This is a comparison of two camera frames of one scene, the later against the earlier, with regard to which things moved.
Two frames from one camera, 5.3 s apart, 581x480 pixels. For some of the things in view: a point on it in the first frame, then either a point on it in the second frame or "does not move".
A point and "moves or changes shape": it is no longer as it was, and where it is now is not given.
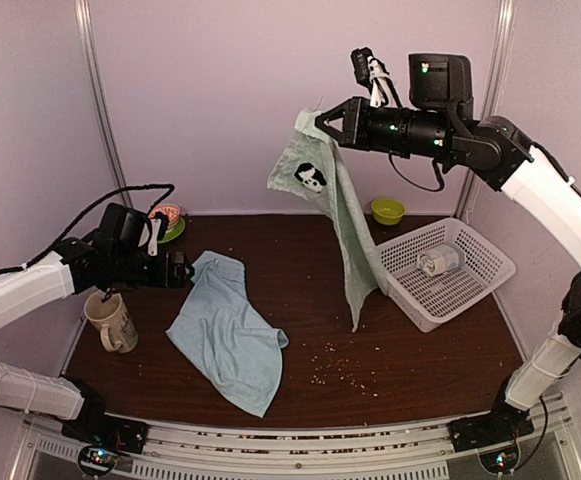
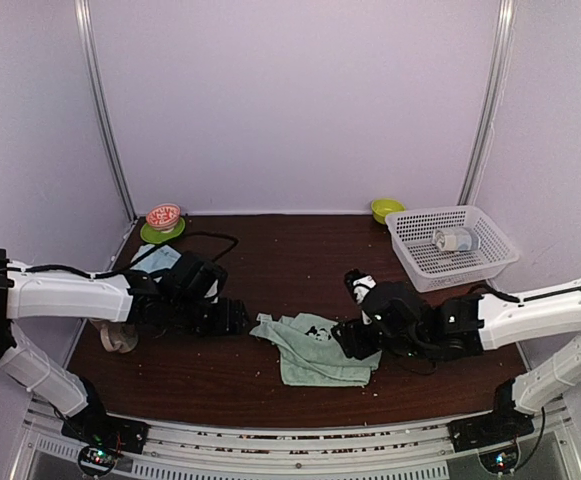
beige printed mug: (107, 310) does not move
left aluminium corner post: (84, 17) does not move
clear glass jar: (437, 260) to (455, 239)
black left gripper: (162, 278) to (230, 321)
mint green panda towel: (311, 163) to (310, 354)
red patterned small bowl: (172, 210) does not move
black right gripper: (354, 133) to (352, 341)
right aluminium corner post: (504, 18) does not move
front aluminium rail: (394, 450) does not move
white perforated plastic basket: (436, 272) moves or changes shape
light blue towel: (226, 335) moves or changes shape
